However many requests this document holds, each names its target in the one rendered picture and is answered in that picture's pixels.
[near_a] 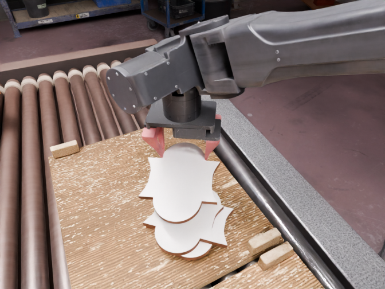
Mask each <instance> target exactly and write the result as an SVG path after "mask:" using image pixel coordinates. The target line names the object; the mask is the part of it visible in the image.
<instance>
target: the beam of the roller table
mask: <svg viewBox="0 0 385 289"><path fill-rule="evenodd" d="M201 100H205V101H215V102H216V103H217V109H216V114H218V115H221V117H222V119H221V134H222V135H223V136H224V137H225V139H226V140H227V141H228V142H229V144H230V145H231V146H232V148H233V149H234V150H235V151H236V153H237V154H238V155H239V156H240V157H241V159H242V160H243V161H244V162H245V164H246V165H247V166H248V168H249V169H250V170H251V171H252V173H253V174H254V175H255V176H256V177H257V179H258V180H259V181H260V182H261V183H262V185H263V186H264V188H265V189H266V190H267V191H268V192H269V194H270V195H271V196H272V197H273V199H274V200H275V201H276V203H278V205H279V206H280V208H281V209H282V210H283V211H284V212H285V214H286V215H287V216H288V217H289V219H290V220H291V221H292V223H294V225H295V226H296V228H297V229H298V230H299V231H300V232H301V234H302V235H303V236H304V237H305V239H306V240H307V241H308V243H309V244H310V245H311V246H312V247H313V249H314V250H315V251H316V252H317V254H318V255H319V256H320V257H321V258H322V260H323V261H324V263H325V264H326V265H327V266H328V267H329V269H330V270H331V271H332V272H333V274H334V275H335V276H336V277H337V278H338V280H339V281H340V283H341V284H342V285H343V286H344V287H345V289H385V261H384V260H383V259H382V258H381V257H380V256H379V255H378V254H377V253H376V252H375V251H374V250H373V249H372V248H371V247H370V246H369V245H368V244H367V243H366V242H365V241H364V240H363V239H362V238H361V237H360V236H359V235H358V234H357V232H356V231H355V230H354V229H353V228H352V227H351V226H350V225H349V224H348V223H347V222H346V221H345V220H344V219H343V218H342V216H341V215H339V214H338V212H337V211H335V210H334V208H333V207H331V206H330V204H329V203H327V201H326V200H325V199H324V198H323V197H322V196H321V195H320V194H319V193H318V192H317V191H316V190H315V189H314V188H313V187H312V186H311V184H310V183H309V182H308V181H307V180H306V179H305V178H304V177H303V176H302V175H301V174H300V173H299V172H298V171H297V170H296V169H295V168H294V167H293V166H292V165H291V164H290V163H289V162H288V161H287V160H286V159H285V158H284V157H283V156H282V155H281V154H280V152H279V151H278V150H277V149H276V148H275V147H274V146H273V145H272V144H271V143H270V142H269V141H268V140H267V139H266V138H265V137H264V136H263V135H262V134H261V133H260V132H259V131H258V130H257V129H256V128H255V127H254V126H253V125H252V124H251V123H250V122H249V120H248V119H247V118H246V117H245V116H244V115H243V114H242V113H241V112H240V111H239V110H238V109H237V108H236V107H235V106H234V104H233V103H232V102H231V101H230V100H229V99H211V97H210V95H201Z"/></svg>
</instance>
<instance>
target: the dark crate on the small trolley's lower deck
mask: <svg viewBox="0 0 385 289"><path fill-rule="evenodd" d="M157 2H158V8H159V10H158V11H160V12H162V13H164V14H166V0H158V1H157ZM169 2H170V4H169V7H170V17H172V18H174V19H178V18H183V17H187V16H190V15H194V14H195V13H194V8H195V7H194V5H195V4H194V2H193V1H189V0H169Z"/></svg>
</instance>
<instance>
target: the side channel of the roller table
mask: <svg viewBox="0 0 385 289"><path fill-rule="evenodd" d="M155 44H158V42H157V40H156V39H154V38H153V39H149V40H143V41H136V42H129V43H125V44H118V45H112V46H105V47H101V48H94V49H88V50H81V51H77V52H70V53H64V54H58V55H54V56H47V57H40V58H34V59H30V60H23V61H16V62H12V63H5V64H0V83H1V84H2V85H3V86H4V87H5V84H6V82H7V81H8V80H10V79H15V80H18V81H19V82H20V84H21V83H22V80H23V78H24V77H26V76H31V77H33V78H35V79H36V82H37V80H38V77H39V75H40V74H42V73H47V74H49V75H50V76H51V78H52V79H53V75H54V73H55V72H56V71H64V72H65V73H66V75H67V77H68V72H69V70H70V69H71V68H78V69H79V70H80V72H81V73H82V75H83V68H84V67H85V66H86V65H91V66H93V67H94V69H95V70H96V71H97V65H98V64H99V63H106V64H107V65H108V66H109V67H110V68H111V62H112V61H114V60H119V61H120V62H121V63H123V62H124V60H125V59H126V58H135V57H137V56H139V55H141V54H143V53H145V49H146V48H149V47H151V46H153V45H155Z"/></svg>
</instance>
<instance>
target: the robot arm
mask: <svg viewBox="0 0 385 289"><path fill-rule="evenodd" d="M374 73H385V0H358V1H353V2H348V3H344V4H340V5H335V6H331V7H325V8H322V9H316V10H308V11H296V12H277V11H274V10H271V11H266V12H263V13H259V14H255V13H254V14H249V15H245V16H242V17H238V18H234V19H229V17H228V15H224V16H221V17H217V18H213V19H210V20H207V21H203V22H198V23H197V24H195V25H192V26H190V27H187V28H185V29H183V30H180V31H179V35H176V36H173V37H170V38H166V39H163V40H161V41H160V42H159V43H158V44H155V45H153V46H151V47H149V48H146V49H145V53H143V54H141V55H139V56H137V57H135V58H132V59H130V60H128V61H126V62H124V63H121V64H119V65H117V66H115V67H113V68H110V69H108V70H107V72H106V83H107V87H108V90H109V92H110V94H111V96H112V98H113V99H114V101H115V102H116V104H117V105H118V106H119V107H120V108H121V109H122V110H123V111H124V112H126V113H128V114H135V113H137V112H138V111H140V110H142V109H144V108H145V107H147V106H148V105H150V104H151V108H150V110H149V112H148V114H147V117H146V120H145V122H144V130H143V132H142V139H143V140H144V141H145V142H147V143H148V144H149V145H150V146H151V147H152V148H153V149H154V150H156V152H157V153H158V154H159V155H160V157H161V158H163V154H164V128H172V134H173V137H174V138H181V139H198V140H206V149H205V160H206V161H207V160H208V157H209V155H210V153H211V152H212V151H213V150H214V149H215V148H216V147H217V146H218V145H219V143H220V136H221V119H222V117H221V115H218V114H216V109H217V103H216V102H215V101H205V100H201V95H210V97H211V99H231V98H234V97H237V96H239V95H241V94H243V93H244V91H245V88H249V87H263V86H265V85H267V84H270V83H273V82H277V81H281V80H286V79H294V78H299V77H312V76H337V75H361V74H374ZM158 140H159V141H158Z"/></svg>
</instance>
